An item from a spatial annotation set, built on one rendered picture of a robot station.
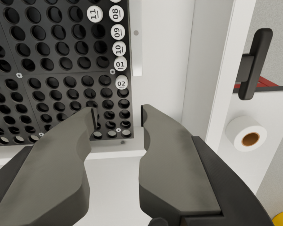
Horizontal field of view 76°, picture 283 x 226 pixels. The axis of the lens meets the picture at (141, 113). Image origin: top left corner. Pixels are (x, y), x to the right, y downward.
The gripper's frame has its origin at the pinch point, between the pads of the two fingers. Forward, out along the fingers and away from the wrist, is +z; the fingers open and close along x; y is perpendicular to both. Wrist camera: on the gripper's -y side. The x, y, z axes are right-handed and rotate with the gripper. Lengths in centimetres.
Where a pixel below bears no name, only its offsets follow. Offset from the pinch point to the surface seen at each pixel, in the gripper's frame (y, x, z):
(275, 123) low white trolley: 17.7, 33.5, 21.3
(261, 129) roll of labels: 16.1, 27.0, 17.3
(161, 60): 0.4, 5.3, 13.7
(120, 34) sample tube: -4.0, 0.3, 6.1
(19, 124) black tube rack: 5.5, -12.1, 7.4
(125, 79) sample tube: 0.1, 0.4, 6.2
